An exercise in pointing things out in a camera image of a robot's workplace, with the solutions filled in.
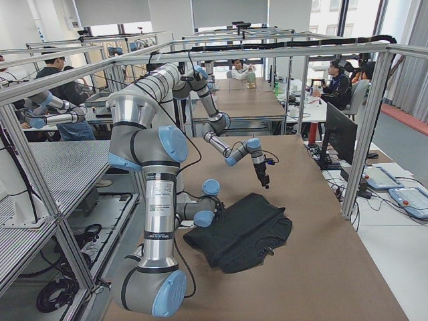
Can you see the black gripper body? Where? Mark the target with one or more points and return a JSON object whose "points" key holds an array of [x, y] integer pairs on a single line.
{"points": [[261, 174]]}

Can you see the black graphic t-shirt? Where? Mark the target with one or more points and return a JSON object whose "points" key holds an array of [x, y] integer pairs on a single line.
{"points": [[243, 235]]}

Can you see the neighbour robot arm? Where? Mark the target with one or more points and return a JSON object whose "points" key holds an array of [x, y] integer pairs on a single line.
{"points": [[52, 110]]}

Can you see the black computer monitor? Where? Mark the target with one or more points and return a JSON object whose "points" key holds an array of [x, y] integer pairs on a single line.
{"points": [[340, 133]]}

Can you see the person in dark tracksuit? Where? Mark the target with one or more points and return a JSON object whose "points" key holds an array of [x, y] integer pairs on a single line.
{"points": [[339, 91]]}

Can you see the grey teach pendant far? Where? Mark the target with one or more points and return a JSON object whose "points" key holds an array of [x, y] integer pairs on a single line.
{"points": [[379, 179]]}

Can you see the grey teach pendant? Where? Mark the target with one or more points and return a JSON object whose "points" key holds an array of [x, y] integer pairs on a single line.
{"points": [[412, 199], [379, 179]]}

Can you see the grey teach pendant near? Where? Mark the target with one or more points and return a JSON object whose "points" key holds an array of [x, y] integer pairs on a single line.
{"points": [[412, 199]]}

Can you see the person in dark jacket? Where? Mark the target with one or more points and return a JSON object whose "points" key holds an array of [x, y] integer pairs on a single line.
{"points": [[70, 92]]}

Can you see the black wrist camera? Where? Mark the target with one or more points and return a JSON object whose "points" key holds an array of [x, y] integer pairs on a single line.
{"points": [[271, 161]]}

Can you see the aluminium cell frame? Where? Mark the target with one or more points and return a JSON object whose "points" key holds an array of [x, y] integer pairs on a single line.
{"points": [[31, 213]]}

